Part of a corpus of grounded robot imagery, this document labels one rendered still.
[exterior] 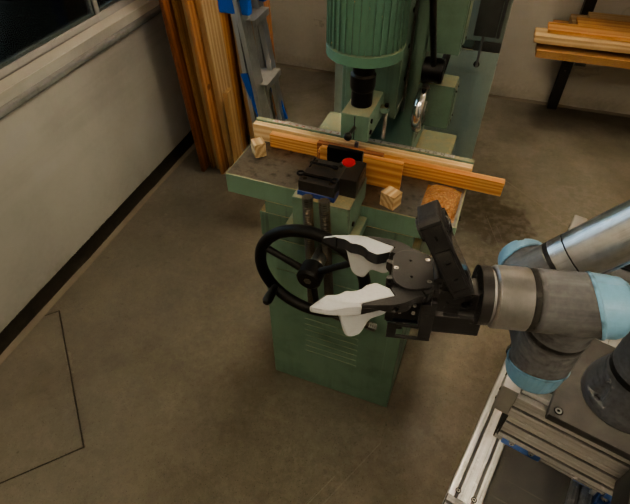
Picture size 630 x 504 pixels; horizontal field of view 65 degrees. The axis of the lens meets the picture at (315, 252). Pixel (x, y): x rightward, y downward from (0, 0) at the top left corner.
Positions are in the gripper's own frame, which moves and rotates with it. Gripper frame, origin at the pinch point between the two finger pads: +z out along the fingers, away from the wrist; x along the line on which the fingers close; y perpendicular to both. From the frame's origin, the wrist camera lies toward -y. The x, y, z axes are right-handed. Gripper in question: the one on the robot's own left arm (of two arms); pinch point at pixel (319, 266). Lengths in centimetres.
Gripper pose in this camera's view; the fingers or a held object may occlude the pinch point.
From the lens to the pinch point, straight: 58.9
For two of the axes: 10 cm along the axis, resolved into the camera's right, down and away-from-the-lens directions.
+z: -9.9, -0.9, 0.9
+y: -0.2, 8.0, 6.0
